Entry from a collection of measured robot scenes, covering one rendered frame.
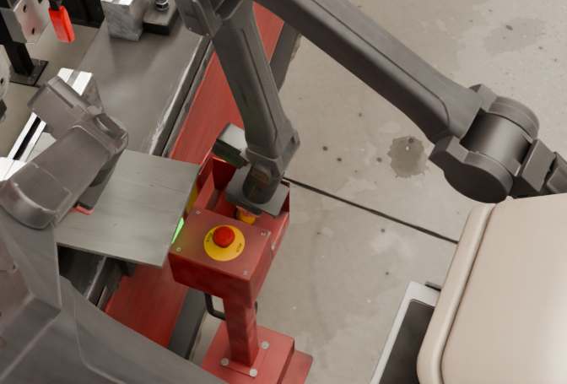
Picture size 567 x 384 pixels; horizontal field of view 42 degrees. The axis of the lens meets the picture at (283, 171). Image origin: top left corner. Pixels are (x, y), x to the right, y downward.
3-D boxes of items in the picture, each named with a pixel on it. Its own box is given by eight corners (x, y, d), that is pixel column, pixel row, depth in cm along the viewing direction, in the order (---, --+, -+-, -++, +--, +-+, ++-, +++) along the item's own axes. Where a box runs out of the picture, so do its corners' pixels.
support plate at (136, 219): (162, 269, 105) (161, 266, 104) (-9, 229, 108) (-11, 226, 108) (201, 168, 115) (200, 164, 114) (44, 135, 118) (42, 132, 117)
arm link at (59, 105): (68, 190, 87) (116, 135, 86) (-8, 125, 86) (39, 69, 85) (94, 175, 99) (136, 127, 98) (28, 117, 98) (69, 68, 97)
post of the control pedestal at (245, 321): (251, 367, 186) (240, 267, 142) (231, 359, 187) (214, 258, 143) (259, 348, 189) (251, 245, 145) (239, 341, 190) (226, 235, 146)
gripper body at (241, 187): (237, 168, 135) (245, 148, 129) (287, 192, 136) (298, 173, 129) (223, 196, 132) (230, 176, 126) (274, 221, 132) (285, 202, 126)
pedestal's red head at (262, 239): (251, 310, 137) (247, 264, 122) (173, 282, 140) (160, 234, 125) (289, 223, 147) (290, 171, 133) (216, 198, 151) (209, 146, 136)
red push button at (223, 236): (230, 257, 130) (229, 247, 127) (209, 250, 131) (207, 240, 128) (239, 239, 132) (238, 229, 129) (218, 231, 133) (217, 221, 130)
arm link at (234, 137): (272, 176, 115) (299, 134, 118) (208, 138, 115) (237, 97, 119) (261, 200, 126) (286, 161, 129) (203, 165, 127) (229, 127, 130)
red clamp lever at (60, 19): (74, 46, 107) (57, -6, 99) (48, 41, 108) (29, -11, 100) (78, 37, 108) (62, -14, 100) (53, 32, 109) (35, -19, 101)
